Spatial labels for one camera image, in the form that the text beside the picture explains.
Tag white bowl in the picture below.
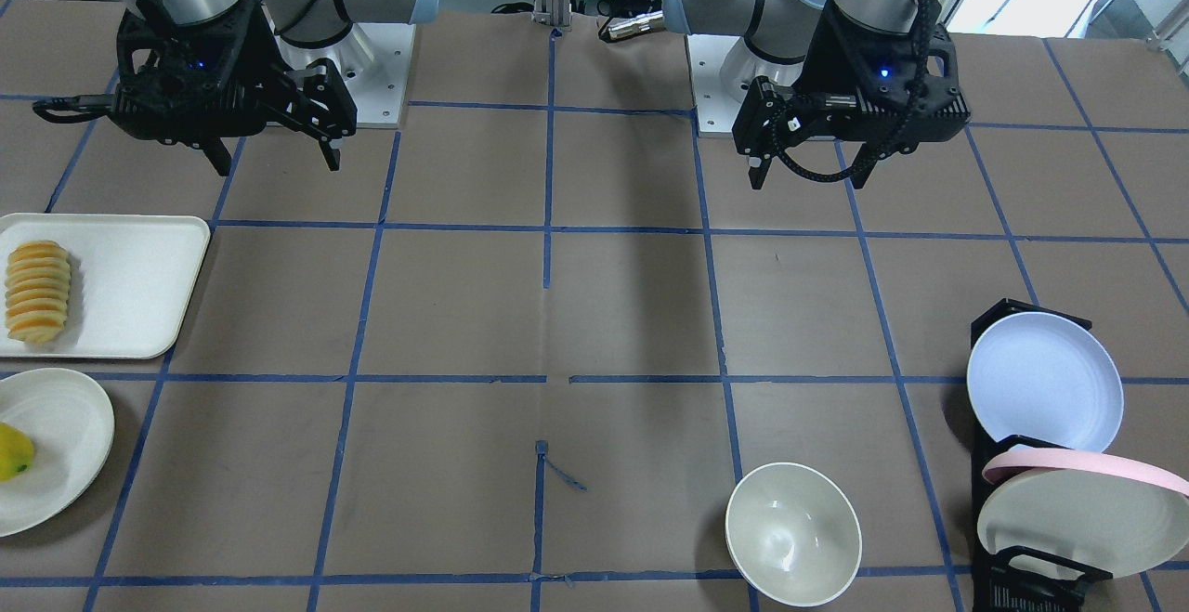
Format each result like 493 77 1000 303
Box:
725 462 866 608

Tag pink plate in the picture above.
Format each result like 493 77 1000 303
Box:
981 446 1188 497

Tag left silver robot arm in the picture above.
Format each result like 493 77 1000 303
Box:
599 0 971 189

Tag white rectangular tray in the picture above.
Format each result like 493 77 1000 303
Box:
1 213 210 359

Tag white plate in rack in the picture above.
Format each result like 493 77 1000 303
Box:
976 471 1188 578

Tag blue plate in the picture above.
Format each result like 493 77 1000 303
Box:
965 313 1125 452

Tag ridged bread loaf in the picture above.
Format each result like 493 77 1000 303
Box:
4 240 73 345

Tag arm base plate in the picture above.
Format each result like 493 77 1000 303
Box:
686 33 769 138
279 23 417 130

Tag yellow lemon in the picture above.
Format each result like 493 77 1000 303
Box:
0 422 34 482

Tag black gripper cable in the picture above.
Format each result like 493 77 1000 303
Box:
770 0 935 188

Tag black dish rack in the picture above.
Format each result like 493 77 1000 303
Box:
969 298 1114 612

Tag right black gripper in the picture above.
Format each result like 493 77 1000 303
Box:
33 0 358 177

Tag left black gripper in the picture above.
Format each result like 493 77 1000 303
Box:
732 0 971 190

